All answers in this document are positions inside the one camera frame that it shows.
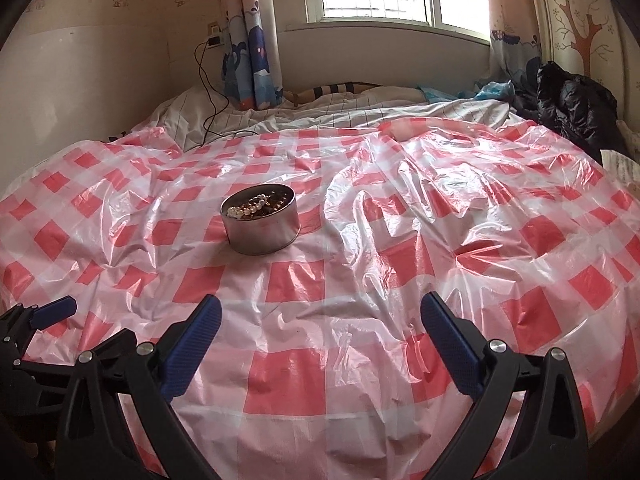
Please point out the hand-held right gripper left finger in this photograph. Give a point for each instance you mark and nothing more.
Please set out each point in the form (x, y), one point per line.
(192, 345)

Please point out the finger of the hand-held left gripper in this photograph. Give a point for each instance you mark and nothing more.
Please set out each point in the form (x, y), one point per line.
(55, 310)
(120, 340)

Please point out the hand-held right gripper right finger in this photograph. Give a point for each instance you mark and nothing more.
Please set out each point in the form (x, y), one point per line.
(450, 345)

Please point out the round metal tin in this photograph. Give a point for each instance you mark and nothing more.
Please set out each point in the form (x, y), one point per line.
(260, 235)

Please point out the red checkered plastic sheet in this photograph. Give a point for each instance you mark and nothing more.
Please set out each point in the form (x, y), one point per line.
(375, 285)

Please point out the white paper sheet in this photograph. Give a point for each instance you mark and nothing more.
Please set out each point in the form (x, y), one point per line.
(622, 165)

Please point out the light blue cloth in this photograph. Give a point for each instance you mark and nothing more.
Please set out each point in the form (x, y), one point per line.
(437, 94)

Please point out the blue plastic bag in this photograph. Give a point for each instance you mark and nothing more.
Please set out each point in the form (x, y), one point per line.
(492, 91)

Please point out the white striped bedsheet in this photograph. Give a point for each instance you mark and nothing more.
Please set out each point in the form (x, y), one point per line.
(325, 112)

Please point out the black puffer jacket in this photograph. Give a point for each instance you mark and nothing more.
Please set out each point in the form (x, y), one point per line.
(575, 105)

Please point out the striped pillow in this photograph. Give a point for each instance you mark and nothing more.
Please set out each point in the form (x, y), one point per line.
(340, 90)

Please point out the whale print curtain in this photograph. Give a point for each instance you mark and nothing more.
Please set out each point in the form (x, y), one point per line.
(255, 50)

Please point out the boat print curtain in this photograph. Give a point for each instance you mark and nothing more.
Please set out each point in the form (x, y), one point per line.
(515, 45)

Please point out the black wall charger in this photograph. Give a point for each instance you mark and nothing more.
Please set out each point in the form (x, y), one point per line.
(214, 37)

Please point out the tree wall sticker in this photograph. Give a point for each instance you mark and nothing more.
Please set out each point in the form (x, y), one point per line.
(582, 35)

